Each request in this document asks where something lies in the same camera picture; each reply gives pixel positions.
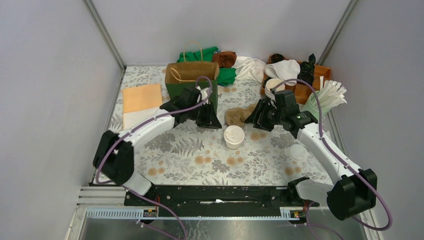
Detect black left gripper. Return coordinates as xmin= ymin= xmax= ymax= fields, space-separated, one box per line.
xmin=187 ymin=100 xmax=222 ymax=129

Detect green cloth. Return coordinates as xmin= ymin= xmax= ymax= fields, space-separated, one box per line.
xmin=176 ymin=46 xmax=236 ymax=87

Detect floral table mat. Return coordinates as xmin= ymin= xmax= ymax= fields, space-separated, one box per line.
xmin=109 ymin=66 xmax=332 ymax=186

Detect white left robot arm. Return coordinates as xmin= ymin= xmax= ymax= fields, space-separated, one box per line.
xmin=93 ymin=86 xmax=222 ymax=206

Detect white cloth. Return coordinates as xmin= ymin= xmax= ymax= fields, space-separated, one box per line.
xmin=232 ymin=56 xmax=267 ymax=83

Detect wooden compartment tray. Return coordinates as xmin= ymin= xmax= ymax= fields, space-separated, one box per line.
xmin=260 ymin=53 xmax=332 ymax=104

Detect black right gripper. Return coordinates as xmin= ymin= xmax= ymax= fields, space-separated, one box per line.
xmin=243 ymin=99 xmax=285 ymax=133

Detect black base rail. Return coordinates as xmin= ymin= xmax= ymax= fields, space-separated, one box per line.
xmin=145 ymin=185 xmax=309 ymax=218

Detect brown cloth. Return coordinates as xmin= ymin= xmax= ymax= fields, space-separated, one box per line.
xmin=212 ymin=51 xmax=237 ymax=68

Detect white folded towel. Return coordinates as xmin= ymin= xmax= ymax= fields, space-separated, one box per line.
xmin=264 ymin=59 xmax=301 ymax=86

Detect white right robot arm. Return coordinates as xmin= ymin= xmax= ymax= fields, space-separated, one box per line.
xmin=245 ymin=90 xmax=377 ymax=221

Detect single white paper cup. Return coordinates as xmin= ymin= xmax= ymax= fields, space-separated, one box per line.
xmin=224 ymin=138 xmax=244 ymax=150

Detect black crumpled bag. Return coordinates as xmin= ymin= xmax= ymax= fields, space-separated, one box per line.
xmin=297 ymin=53 xmax=316 ymax=86

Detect green paper bag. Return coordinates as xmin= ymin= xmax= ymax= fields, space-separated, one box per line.
xmin=164 ymin=44 xmax=220 ymax=110

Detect stack of paper cups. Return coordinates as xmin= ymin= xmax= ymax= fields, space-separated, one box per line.
xmin=264 ymin=78 xmax=285 ymax=100

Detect white paper straws bundle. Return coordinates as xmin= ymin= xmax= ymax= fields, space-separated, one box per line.
xmin=313 ymin=76 xmax=347 ymax=110

